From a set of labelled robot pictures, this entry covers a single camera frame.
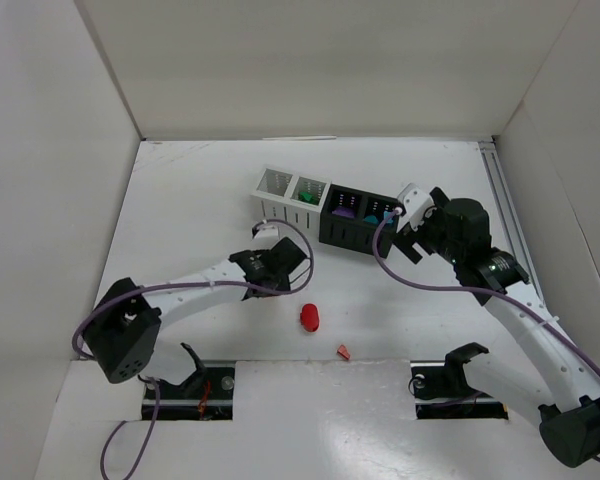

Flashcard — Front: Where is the red oval lego piece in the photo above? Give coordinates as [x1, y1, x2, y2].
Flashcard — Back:
[299, 303, 320, 333]

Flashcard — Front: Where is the green notched lego brick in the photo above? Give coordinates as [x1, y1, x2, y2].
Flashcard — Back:
[297, 191, 319, 205]

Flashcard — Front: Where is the teal round lego piece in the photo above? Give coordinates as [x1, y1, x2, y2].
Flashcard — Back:
[363, 215, 380, 225]

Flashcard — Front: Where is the purple oval lego piece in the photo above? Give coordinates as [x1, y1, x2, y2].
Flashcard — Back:
[332, 206, 356, 219]

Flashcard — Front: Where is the small red lego piece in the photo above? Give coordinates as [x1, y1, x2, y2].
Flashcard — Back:
[337, 345, 351, 361]

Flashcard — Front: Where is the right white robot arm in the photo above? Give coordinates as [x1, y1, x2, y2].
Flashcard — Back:
[393, 184, 600, 468]

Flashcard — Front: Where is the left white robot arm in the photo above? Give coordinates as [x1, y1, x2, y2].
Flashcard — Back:
[82, 237, 309, 391]

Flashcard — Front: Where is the white double container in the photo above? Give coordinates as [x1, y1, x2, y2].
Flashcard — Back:
[250, 166, 331, 238]

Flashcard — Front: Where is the black double container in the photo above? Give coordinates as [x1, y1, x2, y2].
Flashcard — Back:
[318, 184, 398, 255]

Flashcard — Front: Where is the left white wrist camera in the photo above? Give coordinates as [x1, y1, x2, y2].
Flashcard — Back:
[252, 222, 279, 241]

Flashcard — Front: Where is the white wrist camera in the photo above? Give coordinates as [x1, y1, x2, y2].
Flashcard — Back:
[252, 222, 279, 241]
[397, 183, 435, 231]

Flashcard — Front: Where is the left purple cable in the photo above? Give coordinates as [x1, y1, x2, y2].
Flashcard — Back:
[71, 218, 315, 480]

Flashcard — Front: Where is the purple cable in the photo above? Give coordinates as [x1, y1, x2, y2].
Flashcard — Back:
[71, 218, 315, 480]
[371, 207, 600, 396]

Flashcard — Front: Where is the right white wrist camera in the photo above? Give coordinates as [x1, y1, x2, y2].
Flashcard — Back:
[397, 183, 435, 231]

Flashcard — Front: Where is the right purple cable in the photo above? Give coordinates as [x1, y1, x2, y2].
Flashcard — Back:
[371, 207, 600, 396]

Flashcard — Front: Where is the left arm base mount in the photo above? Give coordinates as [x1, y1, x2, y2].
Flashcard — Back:
[138, 342, 236, 421]

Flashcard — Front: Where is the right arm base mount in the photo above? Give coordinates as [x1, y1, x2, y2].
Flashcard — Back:
[408, 342, 509, 420]

